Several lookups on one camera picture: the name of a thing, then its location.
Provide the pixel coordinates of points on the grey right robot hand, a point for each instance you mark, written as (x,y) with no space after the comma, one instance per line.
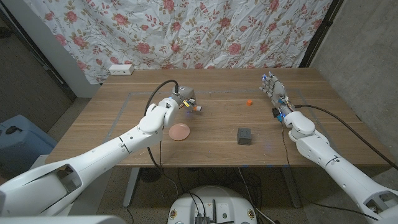
(276,90)

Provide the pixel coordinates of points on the orange glue stick cap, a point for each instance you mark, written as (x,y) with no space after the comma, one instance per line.
(249,102)

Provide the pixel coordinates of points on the white power strip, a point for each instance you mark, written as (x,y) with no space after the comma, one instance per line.
(121,69)

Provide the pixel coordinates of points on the dark grey block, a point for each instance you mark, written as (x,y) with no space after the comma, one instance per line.
(244,136)

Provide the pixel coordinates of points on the pink round dish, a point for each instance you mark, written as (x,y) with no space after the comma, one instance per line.
(179,132)

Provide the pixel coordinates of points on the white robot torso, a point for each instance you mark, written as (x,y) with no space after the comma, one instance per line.
(214,202)

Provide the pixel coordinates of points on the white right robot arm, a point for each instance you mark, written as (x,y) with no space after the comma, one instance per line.
(323,152)

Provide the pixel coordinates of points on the metal table leg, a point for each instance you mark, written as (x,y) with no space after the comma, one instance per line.
(290,186)
(130,186)

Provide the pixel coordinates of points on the white leaning panel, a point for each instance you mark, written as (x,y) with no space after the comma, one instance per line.
(62,62)

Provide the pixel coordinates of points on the white box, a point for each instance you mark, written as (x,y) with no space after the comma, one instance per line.
(40,161)

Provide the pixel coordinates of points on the black slanted floor strip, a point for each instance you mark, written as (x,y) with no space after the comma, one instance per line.
(37,56)

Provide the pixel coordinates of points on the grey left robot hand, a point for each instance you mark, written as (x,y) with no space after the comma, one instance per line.
(185,92)

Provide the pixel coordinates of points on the black torso antenna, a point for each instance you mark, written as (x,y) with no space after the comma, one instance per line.
(214,210)

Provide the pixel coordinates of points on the black backdrop stand pole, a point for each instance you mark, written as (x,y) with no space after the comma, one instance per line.
(320,34)

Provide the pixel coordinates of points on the floral backdrop cloth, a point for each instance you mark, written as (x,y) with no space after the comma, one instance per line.
(186,31)

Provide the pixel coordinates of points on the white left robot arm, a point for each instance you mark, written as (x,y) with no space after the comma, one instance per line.
(102,155)

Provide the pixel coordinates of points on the white orange glue stick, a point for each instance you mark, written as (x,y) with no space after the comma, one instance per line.
(198,108)

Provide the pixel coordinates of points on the blue plastic bin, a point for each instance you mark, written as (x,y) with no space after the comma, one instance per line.
(18,140)

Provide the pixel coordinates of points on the black round disc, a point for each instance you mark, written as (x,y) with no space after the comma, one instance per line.
(150,175)

